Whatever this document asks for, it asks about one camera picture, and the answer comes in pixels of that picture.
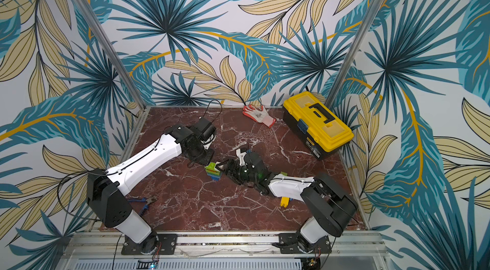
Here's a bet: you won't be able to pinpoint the light green long brick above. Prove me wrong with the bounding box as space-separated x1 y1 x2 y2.
205 162 219 173
205 168 222 178

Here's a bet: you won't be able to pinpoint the yellow square brick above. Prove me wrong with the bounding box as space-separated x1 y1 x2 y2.
280 197 290 208

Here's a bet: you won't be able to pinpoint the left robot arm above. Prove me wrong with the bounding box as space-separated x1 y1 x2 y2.
87 119 216 255

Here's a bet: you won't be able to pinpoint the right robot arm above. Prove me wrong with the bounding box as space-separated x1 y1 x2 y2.
216 149 359 253

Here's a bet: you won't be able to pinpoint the red white work glove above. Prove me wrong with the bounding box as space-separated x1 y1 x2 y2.
242 105 276 128

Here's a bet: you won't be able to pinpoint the yellow black toolbox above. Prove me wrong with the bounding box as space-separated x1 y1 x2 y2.
283 91 354 160

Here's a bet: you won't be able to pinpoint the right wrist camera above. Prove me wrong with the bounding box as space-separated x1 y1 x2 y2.
236 147 251 167

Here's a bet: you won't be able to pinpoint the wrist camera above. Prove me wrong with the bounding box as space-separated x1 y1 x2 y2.
236 147 251 167
192 118 216 146

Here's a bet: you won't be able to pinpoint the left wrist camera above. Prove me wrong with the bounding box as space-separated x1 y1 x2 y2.
192 118 216 146

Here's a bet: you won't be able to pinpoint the blue handled pliers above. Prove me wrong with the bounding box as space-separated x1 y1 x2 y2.
128 197 157 216

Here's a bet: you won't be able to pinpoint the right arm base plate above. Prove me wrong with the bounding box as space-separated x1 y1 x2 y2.
272 233 332 254

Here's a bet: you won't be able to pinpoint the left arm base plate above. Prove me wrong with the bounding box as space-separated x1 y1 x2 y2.
121 233 177 256

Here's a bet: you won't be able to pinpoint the aluminium front rail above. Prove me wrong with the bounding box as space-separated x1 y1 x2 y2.
57 231 395 269

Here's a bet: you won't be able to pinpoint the left aluminium post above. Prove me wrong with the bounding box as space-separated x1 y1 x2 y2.
73 0 146 110

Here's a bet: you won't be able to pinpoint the aluminium post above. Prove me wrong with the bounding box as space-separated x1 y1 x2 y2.
325 0 384 109
73 0 146 110

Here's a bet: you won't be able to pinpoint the right aluminium post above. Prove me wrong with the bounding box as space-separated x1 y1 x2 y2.
325 0 384 109

